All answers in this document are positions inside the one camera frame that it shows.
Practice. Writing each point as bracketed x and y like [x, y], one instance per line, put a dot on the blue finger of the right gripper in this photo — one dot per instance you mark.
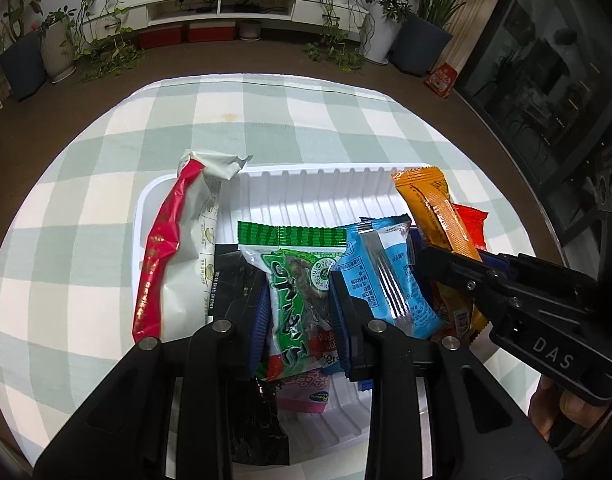
[497, 262]

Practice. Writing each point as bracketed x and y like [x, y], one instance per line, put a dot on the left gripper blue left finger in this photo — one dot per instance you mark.
[208, 379]

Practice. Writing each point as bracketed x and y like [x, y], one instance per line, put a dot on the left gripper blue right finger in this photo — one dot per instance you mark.
[406, 374]

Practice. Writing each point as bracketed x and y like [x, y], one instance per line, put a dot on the orange snack bag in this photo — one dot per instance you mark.
[438, 220]

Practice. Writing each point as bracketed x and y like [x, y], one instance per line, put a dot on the red white snack bag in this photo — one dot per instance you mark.
[178, 261]

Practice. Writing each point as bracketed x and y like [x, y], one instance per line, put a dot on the light blue snack bag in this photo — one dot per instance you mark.
[377, 268]

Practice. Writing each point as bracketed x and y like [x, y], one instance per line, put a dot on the green seaweed snack bag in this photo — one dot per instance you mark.
[297, 261]

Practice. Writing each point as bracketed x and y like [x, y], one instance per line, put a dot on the person's right hand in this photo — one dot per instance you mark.
[549, 401]

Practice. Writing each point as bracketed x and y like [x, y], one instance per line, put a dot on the pink cartoon snack pack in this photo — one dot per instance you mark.
[304, 393]

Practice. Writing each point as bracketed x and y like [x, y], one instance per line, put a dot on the white plastic tray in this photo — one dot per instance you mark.
[323, 196]

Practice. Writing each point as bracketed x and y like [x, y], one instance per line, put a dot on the green white checkered tablecloth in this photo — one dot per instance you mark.
[65, 274]

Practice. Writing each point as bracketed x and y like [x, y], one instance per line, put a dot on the red paper bag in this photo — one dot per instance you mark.
[441, 81]

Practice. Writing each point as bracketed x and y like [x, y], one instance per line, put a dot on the trailing vine plant on stand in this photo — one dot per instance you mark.
[339, 18]

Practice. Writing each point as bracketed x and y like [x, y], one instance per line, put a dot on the leafy plant white pot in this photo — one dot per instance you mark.
[381, 27]

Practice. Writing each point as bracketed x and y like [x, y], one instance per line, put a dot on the white tv cabinet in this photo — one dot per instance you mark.
[144, 14]

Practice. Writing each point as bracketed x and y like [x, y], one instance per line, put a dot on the tall tree plant dark pot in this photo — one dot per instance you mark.
[21, 60]

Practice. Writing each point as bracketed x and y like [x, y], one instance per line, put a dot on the small plant white pot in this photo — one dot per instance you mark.
[56, 44]

